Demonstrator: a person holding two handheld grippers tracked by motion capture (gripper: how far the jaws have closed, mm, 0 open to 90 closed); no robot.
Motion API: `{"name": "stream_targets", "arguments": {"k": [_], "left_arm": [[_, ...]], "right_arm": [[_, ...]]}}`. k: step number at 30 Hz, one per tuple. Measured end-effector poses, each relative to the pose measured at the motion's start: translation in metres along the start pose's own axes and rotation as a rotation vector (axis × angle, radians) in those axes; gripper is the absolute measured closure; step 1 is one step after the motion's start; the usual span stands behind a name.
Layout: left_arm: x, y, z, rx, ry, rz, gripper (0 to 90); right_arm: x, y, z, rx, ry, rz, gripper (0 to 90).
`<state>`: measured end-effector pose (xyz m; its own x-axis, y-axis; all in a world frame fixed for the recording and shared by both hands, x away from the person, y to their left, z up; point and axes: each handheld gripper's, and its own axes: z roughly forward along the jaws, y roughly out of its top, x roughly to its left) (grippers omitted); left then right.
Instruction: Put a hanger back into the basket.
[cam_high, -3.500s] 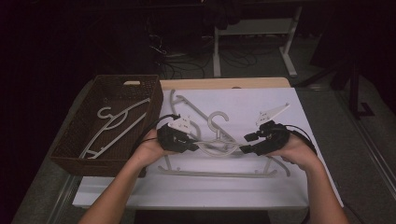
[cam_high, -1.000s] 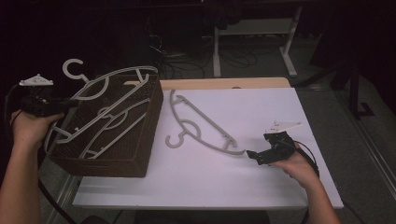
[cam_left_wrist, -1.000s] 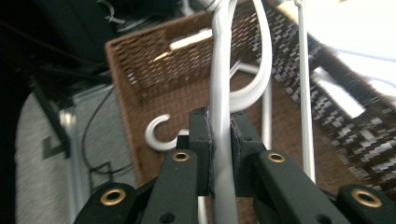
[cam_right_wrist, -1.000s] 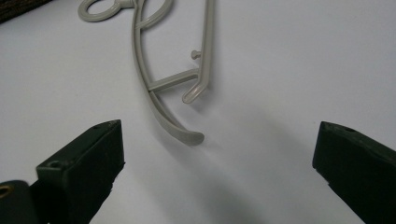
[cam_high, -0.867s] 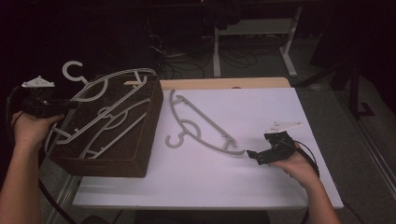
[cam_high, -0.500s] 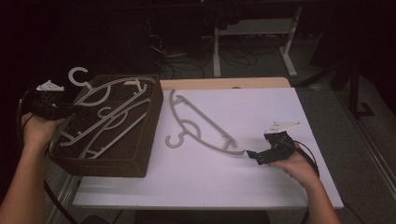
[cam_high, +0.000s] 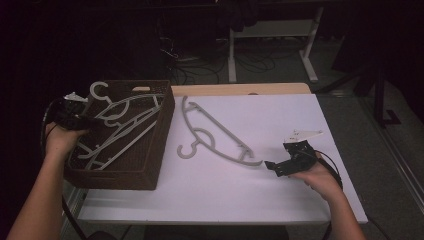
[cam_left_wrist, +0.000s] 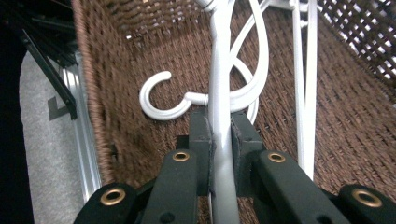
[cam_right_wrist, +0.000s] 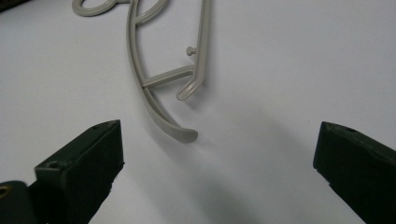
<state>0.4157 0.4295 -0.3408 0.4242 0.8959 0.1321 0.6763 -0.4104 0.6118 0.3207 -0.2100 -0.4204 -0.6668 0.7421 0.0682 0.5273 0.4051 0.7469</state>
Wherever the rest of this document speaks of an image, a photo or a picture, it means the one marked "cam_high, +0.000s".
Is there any person's left hand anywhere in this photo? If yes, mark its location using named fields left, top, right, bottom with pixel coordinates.
left=44, top=121, right=90, bottom=162

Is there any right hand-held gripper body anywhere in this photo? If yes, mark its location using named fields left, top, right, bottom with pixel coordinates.
left=281, top=129, right=324, bottom=176

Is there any brown woven basket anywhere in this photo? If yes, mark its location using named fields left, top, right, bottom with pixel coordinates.
left=63, top=79, right=176, bottom=192

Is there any white board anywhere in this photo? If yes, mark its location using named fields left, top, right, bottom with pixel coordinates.
left=78, top=93, right=369, bottom=225

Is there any white metal desk frame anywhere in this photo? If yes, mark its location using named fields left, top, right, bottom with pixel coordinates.
left=227, top=5, right=325, bottom=84

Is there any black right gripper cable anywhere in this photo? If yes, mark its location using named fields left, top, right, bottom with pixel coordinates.
left=314, top=149, right=345, bottom=240

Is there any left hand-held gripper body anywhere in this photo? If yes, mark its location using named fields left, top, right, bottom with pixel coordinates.
left=44, top=91, right=90, bottom=132

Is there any wooden table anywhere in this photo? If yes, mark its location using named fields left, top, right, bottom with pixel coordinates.
left=170, top=82, right=312, bottom=98

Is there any person's right hand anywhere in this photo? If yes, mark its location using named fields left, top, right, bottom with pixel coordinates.
left=289, top=160, right=345, bottom=203

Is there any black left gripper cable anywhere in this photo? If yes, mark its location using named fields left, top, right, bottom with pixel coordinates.
left=40, top=98, right=89, bottom=240

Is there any dark metal stand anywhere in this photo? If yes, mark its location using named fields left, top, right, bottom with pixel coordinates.
left=314, top=56, right=403, bottom=129

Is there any tangle of black floor cables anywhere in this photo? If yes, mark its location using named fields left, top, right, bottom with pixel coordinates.
left=159, top=31, right=278, bottom=86

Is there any dark hanging cloth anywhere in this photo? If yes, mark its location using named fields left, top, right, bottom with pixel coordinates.
left=216, top=0, right=262, bottom=33

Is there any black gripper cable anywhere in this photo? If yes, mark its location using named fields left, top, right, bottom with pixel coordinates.
left=314, top=149, right=345, bottom=240
left=40, top=98, right=89, bottom=240

